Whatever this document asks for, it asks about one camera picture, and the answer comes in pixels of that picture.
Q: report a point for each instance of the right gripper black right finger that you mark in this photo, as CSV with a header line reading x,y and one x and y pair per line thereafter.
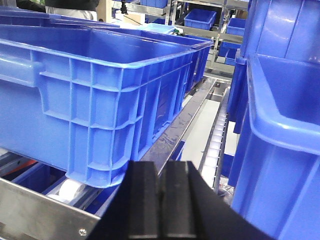
x,y
191,210

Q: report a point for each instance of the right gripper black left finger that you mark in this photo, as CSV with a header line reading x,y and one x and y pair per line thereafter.
x,y
133,213

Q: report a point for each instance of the blue bin right near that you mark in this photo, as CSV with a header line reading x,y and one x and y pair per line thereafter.
x,y
278,188

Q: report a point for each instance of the large blue crate upper shelf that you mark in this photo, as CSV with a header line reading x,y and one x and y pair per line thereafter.
x,y
88,100

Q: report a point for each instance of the white roller track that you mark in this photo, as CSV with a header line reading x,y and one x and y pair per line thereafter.
x,y
213,156

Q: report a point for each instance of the blue bin background shelf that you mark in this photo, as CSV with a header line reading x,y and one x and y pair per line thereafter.
x,y
200,19

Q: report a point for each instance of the metal shelf divider rail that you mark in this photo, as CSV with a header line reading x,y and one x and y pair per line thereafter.
x,y
164,147

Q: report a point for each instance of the stainless steel shelf beam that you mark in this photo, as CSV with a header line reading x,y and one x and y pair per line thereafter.
x,y
29,215

